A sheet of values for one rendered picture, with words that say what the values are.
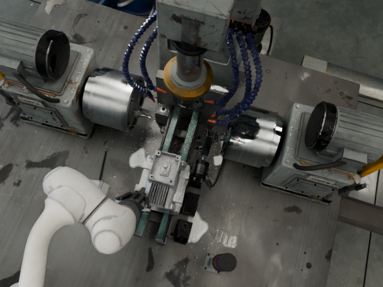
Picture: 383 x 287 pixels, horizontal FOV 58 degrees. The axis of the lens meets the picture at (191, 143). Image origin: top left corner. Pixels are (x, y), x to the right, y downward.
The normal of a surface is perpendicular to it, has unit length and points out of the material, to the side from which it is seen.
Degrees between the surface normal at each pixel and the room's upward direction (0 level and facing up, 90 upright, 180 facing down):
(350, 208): 0
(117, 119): 62
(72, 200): 20
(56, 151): 0
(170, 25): 90
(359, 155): 0
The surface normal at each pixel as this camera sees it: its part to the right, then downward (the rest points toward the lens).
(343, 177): 0.06, -0.33
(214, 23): -0.26, 0.91
